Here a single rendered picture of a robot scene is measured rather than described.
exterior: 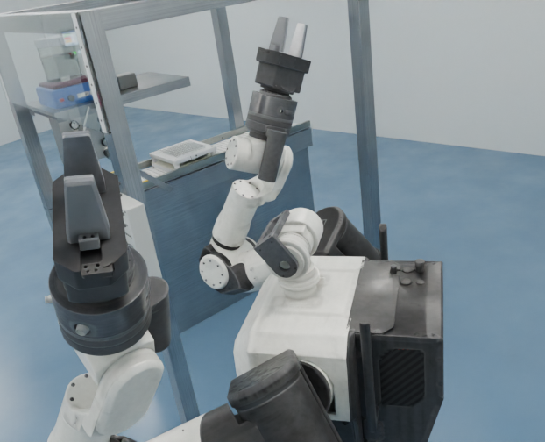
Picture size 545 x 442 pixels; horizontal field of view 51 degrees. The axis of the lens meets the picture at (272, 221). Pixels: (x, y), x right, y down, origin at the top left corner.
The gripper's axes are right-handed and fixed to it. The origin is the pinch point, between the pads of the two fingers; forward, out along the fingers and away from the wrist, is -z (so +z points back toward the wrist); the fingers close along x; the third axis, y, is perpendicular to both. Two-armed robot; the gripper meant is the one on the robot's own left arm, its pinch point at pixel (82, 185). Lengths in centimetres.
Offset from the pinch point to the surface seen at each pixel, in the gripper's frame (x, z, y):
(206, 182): 170, 154, 45
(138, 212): 88, 89, 8
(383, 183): 254, 249, 202
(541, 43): 280, 150, 314
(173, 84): 183, 106, 32
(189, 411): 65, 175, 19
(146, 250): 83, 101, 9
